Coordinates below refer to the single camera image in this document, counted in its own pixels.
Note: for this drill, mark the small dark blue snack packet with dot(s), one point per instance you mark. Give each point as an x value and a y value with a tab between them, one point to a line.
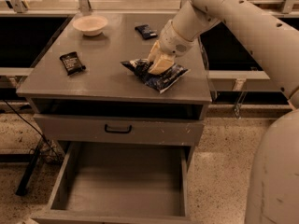
145	31

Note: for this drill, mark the closed grey drawer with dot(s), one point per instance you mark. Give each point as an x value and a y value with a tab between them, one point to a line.
173	132

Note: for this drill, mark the white bowl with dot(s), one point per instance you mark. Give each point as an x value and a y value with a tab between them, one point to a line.
90	25

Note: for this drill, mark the open grey bottom drawer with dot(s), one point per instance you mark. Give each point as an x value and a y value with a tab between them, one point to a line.
119	184

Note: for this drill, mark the grey drawer cabinet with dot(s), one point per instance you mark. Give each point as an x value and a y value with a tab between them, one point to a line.
108	89

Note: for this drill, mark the black power strip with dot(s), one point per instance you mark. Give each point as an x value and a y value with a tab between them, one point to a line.
22	188

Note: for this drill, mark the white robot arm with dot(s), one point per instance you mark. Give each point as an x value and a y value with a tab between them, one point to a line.
273	196

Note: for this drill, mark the black drawer handle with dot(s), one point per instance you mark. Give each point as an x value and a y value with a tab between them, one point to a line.
121	130

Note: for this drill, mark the metal bracket under shelf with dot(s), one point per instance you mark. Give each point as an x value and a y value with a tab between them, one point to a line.
238	87

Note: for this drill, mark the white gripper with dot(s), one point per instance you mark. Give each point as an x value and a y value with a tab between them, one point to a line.
173	43

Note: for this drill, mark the blue chip bag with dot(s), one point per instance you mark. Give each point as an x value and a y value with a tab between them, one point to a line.
162	82

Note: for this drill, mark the black snack packet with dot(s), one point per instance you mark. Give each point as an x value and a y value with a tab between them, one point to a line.
72	63

